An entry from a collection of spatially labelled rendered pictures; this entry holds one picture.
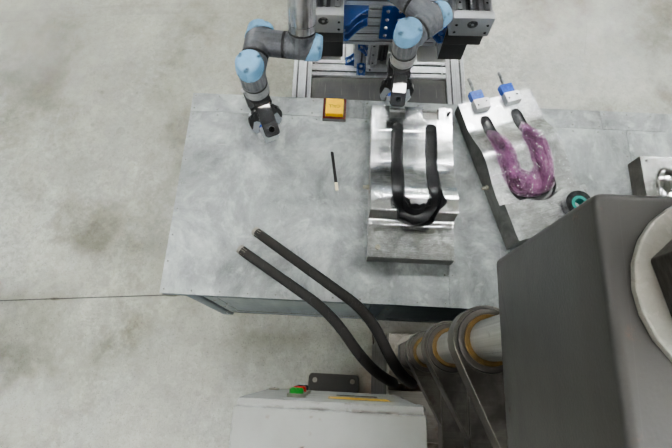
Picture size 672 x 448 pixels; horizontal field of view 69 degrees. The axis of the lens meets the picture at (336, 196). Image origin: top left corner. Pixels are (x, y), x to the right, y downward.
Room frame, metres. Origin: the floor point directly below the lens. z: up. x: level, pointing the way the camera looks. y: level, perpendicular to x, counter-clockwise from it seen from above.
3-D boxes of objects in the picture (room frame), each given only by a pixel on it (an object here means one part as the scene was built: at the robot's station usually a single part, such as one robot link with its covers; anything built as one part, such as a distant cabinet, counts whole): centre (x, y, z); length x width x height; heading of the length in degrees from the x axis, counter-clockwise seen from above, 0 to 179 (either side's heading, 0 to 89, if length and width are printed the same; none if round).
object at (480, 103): (0.88, -0.47, 0.86); 0.13 x 0.05 x 0.05; 15
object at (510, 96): (0.91, -0.58, 0.86); 0.13 x 0.05 x 0.05; 15
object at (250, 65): (0.77, 0.23, 1.14); 0.09 x 0.08 x 0.11; 173
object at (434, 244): (0.56, -0.24, 0.87); 0.50 x 0.26 x 0.14; 177
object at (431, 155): (0.58, -0.25, 0.92); 0.35 x 0.16 x 0.09; 177
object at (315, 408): (-0.13, 0.01, 0.74); 0.31 x 0.22 x 1.47; 87
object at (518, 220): (0.63, -0.60, 0.86); 0.50 x 0.26 x 0.11; 15
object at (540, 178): (0.63, -0.59, 0.90); 0.26 x 0.18 x 0.08; 15
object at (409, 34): (0.88, -0.20, 1.14); 0.09 x 0.08 x 0.11; 130
